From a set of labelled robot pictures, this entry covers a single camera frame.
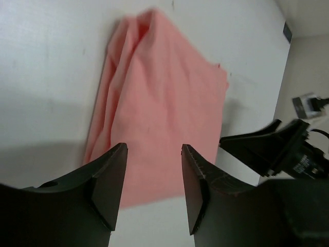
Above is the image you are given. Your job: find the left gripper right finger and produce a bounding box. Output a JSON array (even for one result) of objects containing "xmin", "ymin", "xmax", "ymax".
[{"xmin": 181, "ymin": 144, "xmax": 328, "ymax": 246}]

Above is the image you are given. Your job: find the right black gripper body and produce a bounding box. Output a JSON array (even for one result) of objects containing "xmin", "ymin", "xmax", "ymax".
[{"xmin": 268, "ymin": 119, "xmax": 328, "ymax": 180}]

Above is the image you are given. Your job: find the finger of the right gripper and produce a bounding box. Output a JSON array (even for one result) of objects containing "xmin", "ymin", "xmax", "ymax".
[{"xmin": 220, "ymin": 119, "xmax": 282, "ymax": 177}]

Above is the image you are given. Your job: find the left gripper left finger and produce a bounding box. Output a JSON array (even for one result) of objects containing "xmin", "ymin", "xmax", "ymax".
[{"xmin": 1, "ymin": 143, "xmax": 128, "ymax": 246}]

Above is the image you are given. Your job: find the pink t shirt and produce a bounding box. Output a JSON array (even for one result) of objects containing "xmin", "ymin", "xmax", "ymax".
[{"xmin": 84, "ymin": 9, "xmax": 229, "ymax": 208}]

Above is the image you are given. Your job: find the black label plate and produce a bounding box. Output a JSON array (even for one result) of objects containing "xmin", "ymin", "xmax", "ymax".
[{"xmin": 283, "ymin": 22, "xmax": 293, "ymax": 44}]

